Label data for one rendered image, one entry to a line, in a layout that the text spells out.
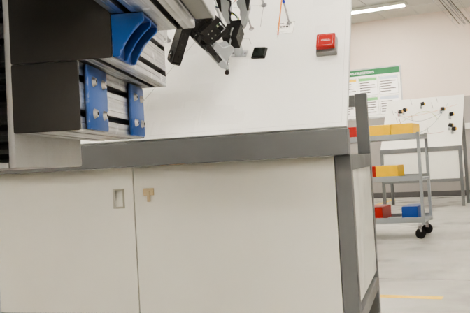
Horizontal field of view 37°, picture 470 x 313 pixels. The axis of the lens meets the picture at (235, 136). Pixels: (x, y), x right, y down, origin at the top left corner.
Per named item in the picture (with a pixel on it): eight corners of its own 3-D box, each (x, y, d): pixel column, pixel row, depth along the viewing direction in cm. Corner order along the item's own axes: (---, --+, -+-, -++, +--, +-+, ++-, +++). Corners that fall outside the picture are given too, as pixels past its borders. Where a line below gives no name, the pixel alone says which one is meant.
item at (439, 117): (465, 205, 993) (457, 91, 999) (383, 207, 1043) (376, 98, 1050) (471, 202, 1058) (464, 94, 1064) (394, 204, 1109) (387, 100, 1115)
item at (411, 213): (433, 233, 682) (426, 123, 686) (426, 239, 636) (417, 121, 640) (336, 233, 722) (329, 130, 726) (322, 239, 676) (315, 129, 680)
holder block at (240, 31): (225, 48, 192) (222, 38, 189) (230, 34, 195) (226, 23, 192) (240, 47, 191) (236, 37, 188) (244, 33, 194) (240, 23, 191)
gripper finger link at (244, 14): (258, 21, 197) (250, -11, 194) (252, 28, 192) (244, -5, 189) (248, 23, 199) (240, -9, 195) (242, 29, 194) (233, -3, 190)
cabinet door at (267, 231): (343, 315, 172) (333, 156, 173) (138, 314, 187) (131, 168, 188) (344, 313, 174) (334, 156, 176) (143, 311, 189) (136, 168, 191)
